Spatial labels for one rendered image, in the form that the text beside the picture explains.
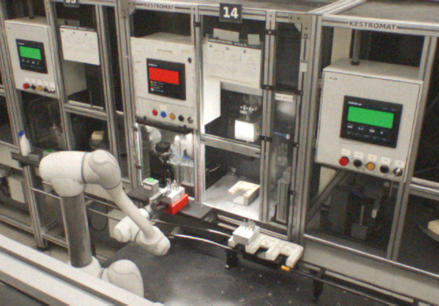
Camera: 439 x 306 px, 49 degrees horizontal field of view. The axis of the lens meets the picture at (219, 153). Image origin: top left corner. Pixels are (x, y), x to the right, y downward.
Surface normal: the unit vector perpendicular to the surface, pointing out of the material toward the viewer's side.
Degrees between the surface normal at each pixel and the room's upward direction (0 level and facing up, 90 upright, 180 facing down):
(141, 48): 90
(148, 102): 90
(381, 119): 90
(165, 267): 0
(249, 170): 90
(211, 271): 0
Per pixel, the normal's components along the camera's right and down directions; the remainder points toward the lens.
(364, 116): -0.51, 0.36
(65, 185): 0.04, 0.52
